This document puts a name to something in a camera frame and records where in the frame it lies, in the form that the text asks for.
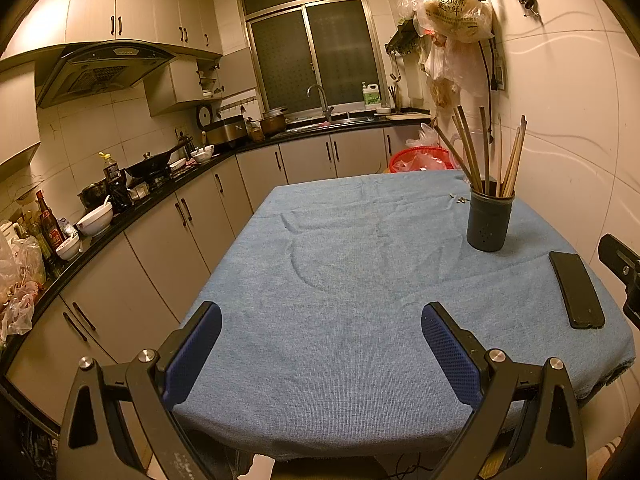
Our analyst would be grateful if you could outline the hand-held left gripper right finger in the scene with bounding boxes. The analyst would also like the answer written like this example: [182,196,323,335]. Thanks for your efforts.
[421,302,588,480]

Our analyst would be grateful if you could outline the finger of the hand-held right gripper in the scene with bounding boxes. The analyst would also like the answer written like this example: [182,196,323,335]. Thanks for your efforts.
[597,233,640,328]

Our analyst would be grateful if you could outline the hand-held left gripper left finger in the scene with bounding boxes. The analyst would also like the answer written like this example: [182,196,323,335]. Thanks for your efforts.
[57,301,223,480]

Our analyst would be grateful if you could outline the black chopstick holder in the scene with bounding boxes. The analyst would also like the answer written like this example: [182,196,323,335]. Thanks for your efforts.
[466,183,516,252]

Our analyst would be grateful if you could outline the group of wooden chopsticks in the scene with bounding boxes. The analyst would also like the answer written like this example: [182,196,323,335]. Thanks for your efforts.
[434,106,528,200]

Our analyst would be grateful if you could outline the black smartphone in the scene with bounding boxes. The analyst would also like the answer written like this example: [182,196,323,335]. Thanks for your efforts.
[548,251,606,330]

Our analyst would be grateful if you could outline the blue tablecloth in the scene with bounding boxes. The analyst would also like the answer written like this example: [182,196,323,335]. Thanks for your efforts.
[172,170,636,461]

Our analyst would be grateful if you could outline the beige base cabinets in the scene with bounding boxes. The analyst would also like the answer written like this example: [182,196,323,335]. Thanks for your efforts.
[0,122,436,431]

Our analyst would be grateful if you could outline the small white bowl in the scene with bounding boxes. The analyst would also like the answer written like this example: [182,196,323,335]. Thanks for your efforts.
[55,236,82,261]

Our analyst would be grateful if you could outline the large white bowl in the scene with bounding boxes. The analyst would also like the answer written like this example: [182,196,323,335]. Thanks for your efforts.
[76,195,115,237]

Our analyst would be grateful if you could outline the gas stove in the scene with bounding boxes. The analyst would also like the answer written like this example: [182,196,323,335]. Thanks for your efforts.
[127,170,193,196]

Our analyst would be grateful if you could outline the black cooking pot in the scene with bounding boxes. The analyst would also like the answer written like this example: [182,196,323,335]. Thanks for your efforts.
[77,180,113,211]

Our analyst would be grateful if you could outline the clear plastic bag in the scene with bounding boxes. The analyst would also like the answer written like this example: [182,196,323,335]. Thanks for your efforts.
[395,152,448,173]

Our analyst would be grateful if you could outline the black wok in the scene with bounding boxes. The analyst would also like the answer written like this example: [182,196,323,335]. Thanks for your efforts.
[125,144,188,178]

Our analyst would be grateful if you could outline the crumpled plastic bags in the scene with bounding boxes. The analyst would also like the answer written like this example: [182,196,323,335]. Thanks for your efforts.
[0,232,46,346]

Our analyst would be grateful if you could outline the cluster of condiment bottles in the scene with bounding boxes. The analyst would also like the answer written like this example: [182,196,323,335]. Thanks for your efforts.
[10,190,68,261]

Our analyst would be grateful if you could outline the red plastic basket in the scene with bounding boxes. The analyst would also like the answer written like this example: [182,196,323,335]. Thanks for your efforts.
[389,146,451,173]

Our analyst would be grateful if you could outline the yellow cap oil bottle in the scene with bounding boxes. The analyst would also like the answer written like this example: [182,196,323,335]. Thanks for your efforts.
[98,151,123,183]

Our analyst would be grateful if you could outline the white plastic bag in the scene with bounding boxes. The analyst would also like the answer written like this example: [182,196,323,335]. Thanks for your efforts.
[406,122,441,148]

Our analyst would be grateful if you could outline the metal countertop box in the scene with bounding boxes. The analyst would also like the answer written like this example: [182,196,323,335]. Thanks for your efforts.
[205,115,248,146]

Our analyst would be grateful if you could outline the brown pot with lid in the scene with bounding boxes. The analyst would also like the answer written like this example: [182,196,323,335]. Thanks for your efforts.
[259,107,288,136]

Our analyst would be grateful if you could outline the black kitchen countertop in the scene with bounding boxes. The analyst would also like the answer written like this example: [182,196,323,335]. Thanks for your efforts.
[0,112,433,366]

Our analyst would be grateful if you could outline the steel sink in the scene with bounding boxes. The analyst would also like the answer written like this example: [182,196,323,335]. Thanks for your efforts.
[287,115,377,131]

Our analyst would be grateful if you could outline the hanging white plastic bags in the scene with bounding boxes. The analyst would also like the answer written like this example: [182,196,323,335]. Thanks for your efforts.
[420,35,488,111]

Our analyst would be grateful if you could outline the open shelf with bowls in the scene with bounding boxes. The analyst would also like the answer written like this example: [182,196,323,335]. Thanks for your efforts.
[196,57,223,98]

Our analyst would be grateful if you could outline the chrome faucet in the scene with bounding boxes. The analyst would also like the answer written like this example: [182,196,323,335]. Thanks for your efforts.
[307,84,335,125]

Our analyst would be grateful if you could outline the black range hood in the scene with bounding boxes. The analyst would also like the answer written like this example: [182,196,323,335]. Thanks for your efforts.
[36,41,177,109]

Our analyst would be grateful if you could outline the plastic bag of flatbread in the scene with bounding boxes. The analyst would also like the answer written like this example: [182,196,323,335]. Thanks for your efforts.
[416,0,496,43]

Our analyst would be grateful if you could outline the kitchen window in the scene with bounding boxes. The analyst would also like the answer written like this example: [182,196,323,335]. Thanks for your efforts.
[237,0,388,116]

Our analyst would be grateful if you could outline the black power cable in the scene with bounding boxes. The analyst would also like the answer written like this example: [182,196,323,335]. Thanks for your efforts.
[477,40,503,126]

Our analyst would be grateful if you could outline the wall socket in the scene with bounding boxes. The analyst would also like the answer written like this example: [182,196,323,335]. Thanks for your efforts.
[492,42,507,92]

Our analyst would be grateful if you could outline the wall hook rail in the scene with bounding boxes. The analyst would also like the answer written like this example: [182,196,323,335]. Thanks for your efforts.
[218,95,257,111]

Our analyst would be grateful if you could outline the black wall rack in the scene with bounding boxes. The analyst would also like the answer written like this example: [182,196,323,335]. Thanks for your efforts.
[385,20,426,58]

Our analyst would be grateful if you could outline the beige wall cabinets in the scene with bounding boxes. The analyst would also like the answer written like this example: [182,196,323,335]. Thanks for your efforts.
[0,0,223,181]

